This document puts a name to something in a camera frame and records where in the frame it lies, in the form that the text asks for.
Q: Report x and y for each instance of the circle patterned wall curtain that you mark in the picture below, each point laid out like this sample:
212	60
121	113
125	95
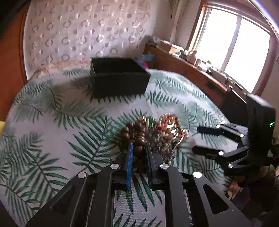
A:
64	31

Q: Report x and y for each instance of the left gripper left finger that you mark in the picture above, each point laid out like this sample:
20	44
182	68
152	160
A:
88	199

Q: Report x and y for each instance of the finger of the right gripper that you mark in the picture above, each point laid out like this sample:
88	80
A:
229	130
220	155

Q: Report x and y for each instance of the black jewelry box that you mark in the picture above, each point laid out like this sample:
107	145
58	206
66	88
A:
115	76

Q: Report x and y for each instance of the yellow cloth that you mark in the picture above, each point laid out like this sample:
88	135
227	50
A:
2	124

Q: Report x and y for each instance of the pink ceramic jar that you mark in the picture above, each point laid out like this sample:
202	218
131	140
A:
191	58

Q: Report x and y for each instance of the wooden sideboard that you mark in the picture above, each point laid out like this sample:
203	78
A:
214	89

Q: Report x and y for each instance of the palm leaf bedspread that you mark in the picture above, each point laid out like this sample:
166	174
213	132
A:
56	129

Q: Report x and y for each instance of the wooden headboard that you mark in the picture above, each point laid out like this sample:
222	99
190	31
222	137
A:
13	75

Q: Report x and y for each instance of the cardboard box on sideboard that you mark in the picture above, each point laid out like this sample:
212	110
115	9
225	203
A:
168	47

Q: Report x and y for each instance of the window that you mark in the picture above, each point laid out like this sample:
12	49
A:
235	44

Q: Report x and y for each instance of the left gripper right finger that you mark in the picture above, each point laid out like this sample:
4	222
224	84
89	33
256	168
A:
191	199

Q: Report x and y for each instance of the dark chain jewelry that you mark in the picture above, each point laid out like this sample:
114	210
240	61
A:
162	143

